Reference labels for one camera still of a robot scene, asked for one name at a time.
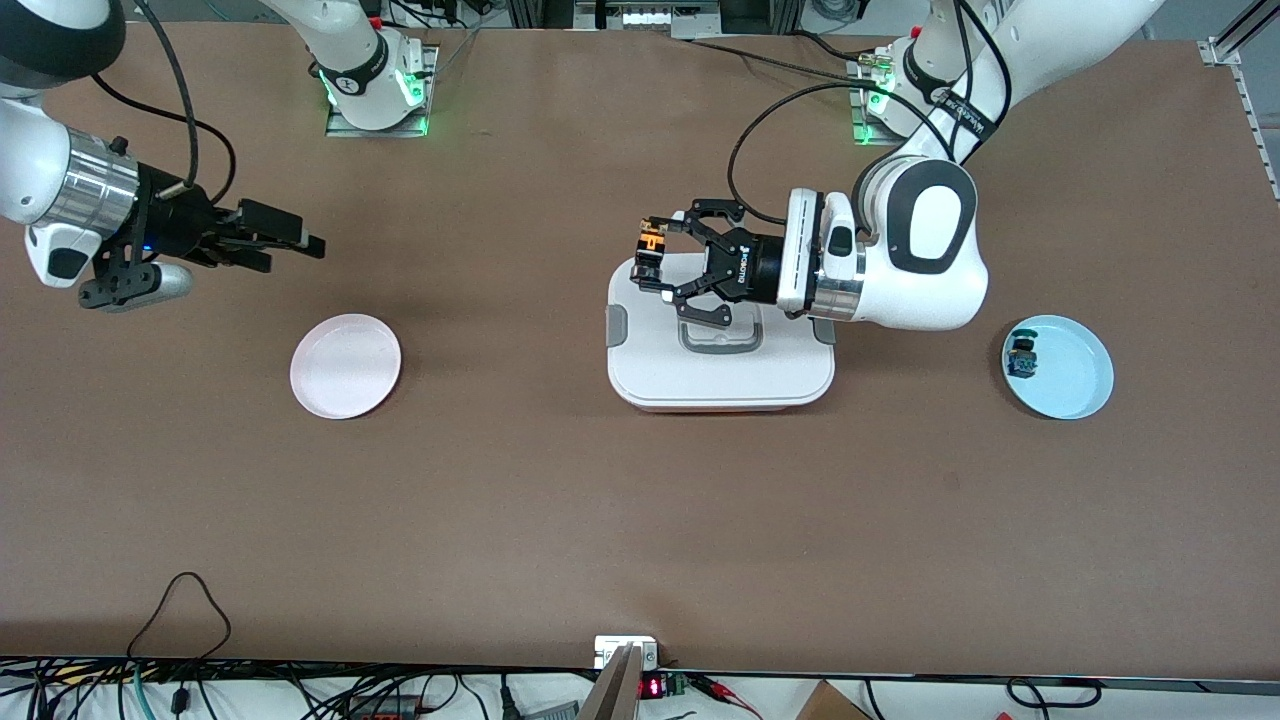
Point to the grey lunch box clip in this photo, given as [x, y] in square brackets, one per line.
[617, 326]
[823, 332]

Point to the red clip test lead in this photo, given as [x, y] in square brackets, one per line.
[725, 692]

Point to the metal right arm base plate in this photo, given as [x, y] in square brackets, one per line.
[345, 128]

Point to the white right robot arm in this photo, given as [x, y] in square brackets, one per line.
[30, 150]

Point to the round light blue plate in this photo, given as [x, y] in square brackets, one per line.
[1070, 390]

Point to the orange push button switch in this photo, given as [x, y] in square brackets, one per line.
[652, 242]

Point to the round pink plate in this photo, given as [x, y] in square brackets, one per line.
[345, 365]

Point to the white bracket with wooden bar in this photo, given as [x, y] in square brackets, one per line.
[615, 690]

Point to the aluminium frame rail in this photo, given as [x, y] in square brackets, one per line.
[1255, 110]

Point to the white lidded lunch box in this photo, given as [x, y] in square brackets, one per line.
[720, 380]

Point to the red digit display board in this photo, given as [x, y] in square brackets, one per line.
[652, 687]

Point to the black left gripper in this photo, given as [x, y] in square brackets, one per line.
[757, 270]

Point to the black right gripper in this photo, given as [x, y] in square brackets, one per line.
[178, 222]

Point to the silver device with white label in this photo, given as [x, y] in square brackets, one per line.
[650, 18]

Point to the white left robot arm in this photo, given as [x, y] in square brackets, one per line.
[930, 280]

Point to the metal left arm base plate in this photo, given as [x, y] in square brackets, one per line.
[862, 120]

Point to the brown cardboard box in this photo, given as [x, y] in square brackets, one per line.
[830, 705]

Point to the blue push button switch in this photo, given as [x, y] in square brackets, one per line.
[1022, 355]

